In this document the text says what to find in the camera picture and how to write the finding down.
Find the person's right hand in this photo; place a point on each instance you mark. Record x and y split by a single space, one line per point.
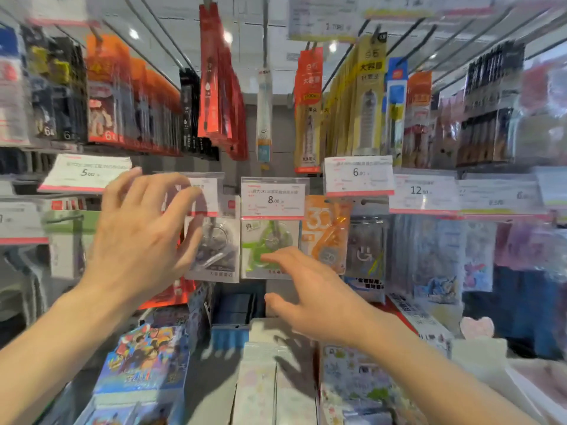
332 305

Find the person's left hand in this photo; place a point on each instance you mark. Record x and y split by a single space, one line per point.
133 243

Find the orange correction tape pack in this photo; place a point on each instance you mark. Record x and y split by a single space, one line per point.
325 234

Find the white grey correction tape pack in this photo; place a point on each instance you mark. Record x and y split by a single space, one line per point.
217 252

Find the green correction tape package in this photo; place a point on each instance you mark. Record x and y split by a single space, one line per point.
266 234

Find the person's left forearm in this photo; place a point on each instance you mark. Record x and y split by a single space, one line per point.
53 358

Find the person's right forearm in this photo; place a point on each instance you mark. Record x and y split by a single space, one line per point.
443 380

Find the orange pen set packages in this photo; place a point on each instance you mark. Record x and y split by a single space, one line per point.
172 296

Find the clear blister compass package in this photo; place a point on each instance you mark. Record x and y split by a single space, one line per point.
367 256

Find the scissors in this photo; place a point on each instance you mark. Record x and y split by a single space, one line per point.
66 243

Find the white price tag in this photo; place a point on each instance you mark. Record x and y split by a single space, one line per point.
553 185
425 192
22 221
210 194
500 194
359 174
84 172
323 17
274 199

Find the cartoon sticker sheet packs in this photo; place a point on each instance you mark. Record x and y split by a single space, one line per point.
199 314

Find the stack of blue striped packets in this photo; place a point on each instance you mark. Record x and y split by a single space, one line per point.
235 309

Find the row of blue stationery packs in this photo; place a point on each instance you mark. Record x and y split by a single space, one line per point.
429 261

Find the white pastel print box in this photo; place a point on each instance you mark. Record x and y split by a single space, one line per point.
266 389

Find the pink heart figure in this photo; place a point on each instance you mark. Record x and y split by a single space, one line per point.
477 328

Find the pink purple stationery packs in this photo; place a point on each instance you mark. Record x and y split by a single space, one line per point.
518 283

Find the white red label sticker packs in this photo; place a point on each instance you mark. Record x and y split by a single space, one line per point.
13 92

